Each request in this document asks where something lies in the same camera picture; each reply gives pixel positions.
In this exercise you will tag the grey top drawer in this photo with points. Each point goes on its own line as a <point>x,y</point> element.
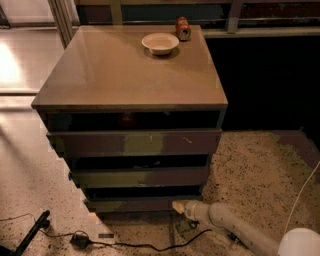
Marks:
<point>134,143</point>

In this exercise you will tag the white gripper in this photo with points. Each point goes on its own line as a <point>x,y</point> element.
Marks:
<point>190,208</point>

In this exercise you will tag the grey middle drawer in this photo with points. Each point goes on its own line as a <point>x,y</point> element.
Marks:
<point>155,177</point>

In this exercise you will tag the grey drawer cabinet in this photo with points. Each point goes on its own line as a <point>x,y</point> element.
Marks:
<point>106,80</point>

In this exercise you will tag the grey bottom drawer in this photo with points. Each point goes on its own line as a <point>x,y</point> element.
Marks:
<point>152,204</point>

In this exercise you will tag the grey window frame rail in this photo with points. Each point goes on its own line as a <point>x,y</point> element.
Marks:
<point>217,18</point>

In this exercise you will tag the white bowl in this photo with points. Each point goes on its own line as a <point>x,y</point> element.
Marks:
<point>160,43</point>

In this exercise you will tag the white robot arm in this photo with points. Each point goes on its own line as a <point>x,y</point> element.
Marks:
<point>222,217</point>

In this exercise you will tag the orange soda can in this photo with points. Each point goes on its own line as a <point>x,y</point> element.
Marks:
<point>183,30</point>

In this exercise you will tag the grey drawer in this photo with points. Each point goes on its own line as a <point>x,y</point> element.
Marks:
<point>155,177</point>
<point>152,204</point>
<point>134,143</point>

